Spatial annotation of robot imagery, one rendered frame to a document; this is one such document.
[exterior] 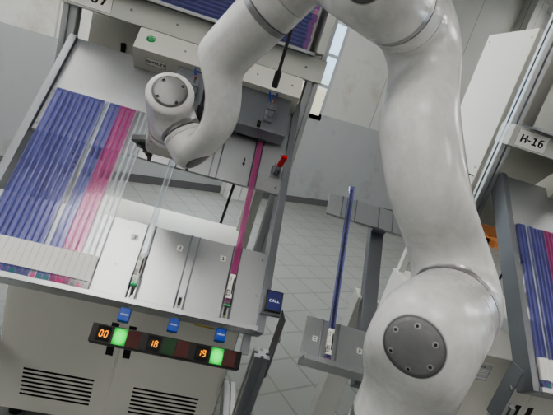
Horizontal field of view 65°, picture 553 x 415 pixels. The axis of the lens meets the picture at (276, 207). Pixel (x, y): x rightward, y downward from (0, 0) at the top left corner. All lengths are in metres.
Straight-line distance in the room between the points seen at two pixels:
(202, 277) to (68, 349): 0.61
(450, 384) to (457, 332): 0.05
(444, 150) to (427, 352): 0.22
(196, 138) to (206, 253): 0.41
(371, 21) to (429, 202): 0.21
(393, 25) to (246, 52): 0.27
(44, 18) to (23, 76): 0.47
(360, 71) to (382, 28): 4.87
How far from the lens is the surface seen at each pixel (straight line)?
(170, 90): 0.79
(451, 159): 0.54
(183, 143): 0.79
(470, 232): 0.59
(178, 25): 1.39
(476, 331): 0.50
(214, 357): 1.06
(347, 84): 5.31
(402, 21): 0.54
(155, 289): 1.07
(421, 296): 0.49
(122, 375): 1.57
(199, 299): 1.07
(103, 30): 1.59
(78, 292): 1.05
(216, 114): 0.74
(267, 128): 1.24
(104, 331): 1.06
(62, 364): 1.59
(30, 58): 4.05
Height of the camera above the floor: 1.27
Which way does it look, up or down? 15 degrees down
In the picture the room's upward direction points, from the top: 18 degrees clockwise
